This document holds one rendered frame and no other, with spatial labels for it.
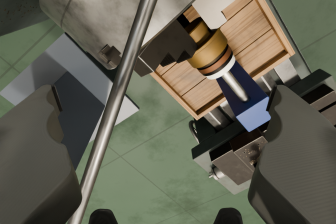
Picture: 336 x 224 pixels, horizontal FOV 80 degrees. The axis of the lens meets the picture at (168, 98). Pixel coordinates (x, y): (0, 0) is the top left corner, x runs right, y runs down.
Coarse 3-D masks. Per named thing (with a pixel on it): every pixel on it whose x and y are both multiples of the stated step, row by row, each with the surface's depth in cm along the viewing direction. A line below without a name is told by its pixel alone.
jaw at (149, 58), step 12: (180, 24) 34; (156, 36) 30; (168, 36) 32; (180, 36) 33; (108, 48) 27; (144, 48) 29; (156, 48) 30; (168, 48) 31; (180, 48) 33; (192, 48) 35; (144, 60) 29; (156, 60) 30; (168, 60) 33; (180, 60) 36; (144, 72) 31
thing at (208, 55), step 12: (192, 24) 40; (204, 24) 36; (192, 36) 35; (204, 36) 36; (216, 36) 35; (204, 48) 35; (216, 48) 36; (228, 48) 38; (192, 60) 38; (204, 60) 37; (216, 60) 37; (228, 60) 38; (204, 72) 39; (216, 72) 38
